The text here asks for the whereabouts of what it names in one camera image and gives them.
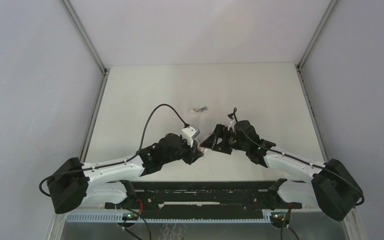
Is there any red white staple box sleeve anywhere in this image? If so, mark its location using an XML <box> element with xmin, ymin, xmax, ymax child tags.
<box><xmin>198</xmin><ymin>132</ymin><xmax>212</xmax><ymax>142</ymax></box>

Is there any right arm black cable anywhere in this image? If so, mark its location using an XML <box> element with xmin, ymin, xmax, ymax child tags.
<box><xmin>228</xmin><ymin>107</ymin><xmax>366</xmax><ymax>207</ymax></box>

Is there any right aluminium frame post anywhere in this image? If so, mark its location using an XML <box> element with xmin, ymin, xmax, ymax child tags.
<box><xmin>296</xmin><ymin>0</ymin><xmax>340</xmax><ymax>72</ymax></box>

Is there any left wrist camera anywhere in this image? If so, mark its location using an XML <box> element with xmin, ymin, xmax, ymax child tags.
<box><xmin>181</xmin><ymin>125</ymin><xmax>201</xmax><ymax>148</ymax></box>

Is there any left controller board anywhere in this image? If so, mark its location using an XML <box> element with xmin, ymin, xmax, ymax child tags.
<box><xmin>122</xmin><ymin>213</ymin><xmax>140</xmax><ymax>221</ymax></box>

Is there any controller board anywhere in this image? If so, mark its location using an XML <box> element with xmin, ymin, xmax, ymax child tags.
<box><xmin>272</xmin><ymin>213</ymin><xmax>288</xmax><ymax>222</ymax></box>
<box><xmin>122</xmin><ymin>213</ymin><xmax>140</xmax><ymax>221</ymax></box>

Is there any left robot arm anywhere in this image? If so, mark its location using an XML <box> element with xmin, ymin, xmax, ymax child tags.
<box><xmin>45</xmin><ymin>133</ymin><xmax>204</xmax><ymax>214</ymax></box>

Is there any right controller board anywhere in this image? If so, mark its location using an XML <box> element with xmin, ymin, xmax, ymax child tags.
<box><xmin>272</xmin><ymin>213</ymin><xmax>288</xmax><ymax>222</ymax></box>

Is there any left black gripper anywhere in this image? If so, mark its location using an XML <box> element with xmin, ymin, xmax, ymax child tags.
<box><xmin>161</xmin><ymin>134</ymin><xmax>203</xmax><ymax>165</ymax></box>

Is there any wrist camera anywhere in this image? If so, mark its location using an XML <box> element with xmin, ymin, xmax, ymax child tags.
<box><xmin>181</xmin><ymin>125</ymin><xmax>201</xmax><ymax>148</ymax></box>
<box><xmin>228</xmin><ymin>118</ymin><xmax>237</xmax><ymax>131</ymax></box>

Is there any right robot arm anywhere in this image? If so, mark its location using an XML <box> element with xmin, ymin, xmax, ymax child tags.
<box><xmin>200</xmin><ymin>120</ymin><xmax>365</xmax><ymax>221</ymax></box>

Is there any white stapler base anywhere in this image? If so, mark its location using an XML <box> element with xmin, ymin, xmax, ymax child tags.
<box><xmin>191</xmin><ymin>106</ymin><xmax>208</xmax><ymax>114</ymax></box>

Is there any left aluminium frame post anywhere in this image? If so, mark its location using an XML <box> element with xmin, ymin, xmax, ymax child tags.
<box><xmin>59</xmin><ymin>0</ymin><xmax>110</xmax><ymax>75</ymax></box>

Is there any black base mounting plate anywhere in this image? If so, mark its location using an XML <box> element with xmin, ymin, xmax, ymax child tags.
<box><xmin>104</xmin><ymin>180</ymin><xmax>303</xmax><ymax>219</ymax></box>

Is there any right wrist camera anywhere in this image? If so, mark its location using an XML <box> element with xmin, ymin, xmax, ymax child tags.
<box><xmin>228</xmin><ymin>118</ymin><xmax>237</xmax><ymax>131</ymax></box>

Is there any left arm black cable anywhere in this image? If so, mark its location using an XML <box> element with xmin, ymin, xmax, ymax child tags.
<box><xmin>38</xmin><ymin>103</ymin><xmax>190</xmax><ymax>198</ymax></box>

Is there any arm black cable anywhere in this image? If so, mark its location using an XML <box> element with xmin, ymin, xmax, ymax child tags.
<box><xmin>228</xmin><ymin>107</ymin><xmax>366</xmax><ymax>207</ymax></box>
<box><xmin>38</xmin><ymin>103</ymin><xmax>190</xmax><ymax>198</ymax></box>

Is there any aluminium frame post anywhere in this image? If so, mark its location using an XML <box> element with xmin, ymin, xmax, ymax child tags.
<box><xmin>59</xmin><ymin>0</ymin><xmax>110</xmax><ymax>75</ymax></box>
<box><xmin>296</xmin><ymin>0</ymin><xmax>340</xmax><ymax>72</ymax></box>

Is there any front aluminium rail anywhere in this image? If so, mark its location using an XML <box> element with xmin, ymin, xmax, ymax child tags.
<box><xmin>55</xmin><ymin>188</ymin><xmax>356</xmax><ymax>213</ymax></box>

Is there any white cable duct strip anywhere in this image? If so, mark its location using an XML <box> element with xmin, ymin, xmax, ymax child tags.
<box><xmin>66</xmin><ymin>212</ymin><xmax>271</xmax><ymax>223</ymax></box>

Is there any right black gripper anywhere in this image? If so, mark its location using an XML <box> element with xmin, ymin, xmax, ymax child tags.
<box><xmin>200</xmin><ymin>124</ymin><xmax>249</xmax><ymax>155</ymax></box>

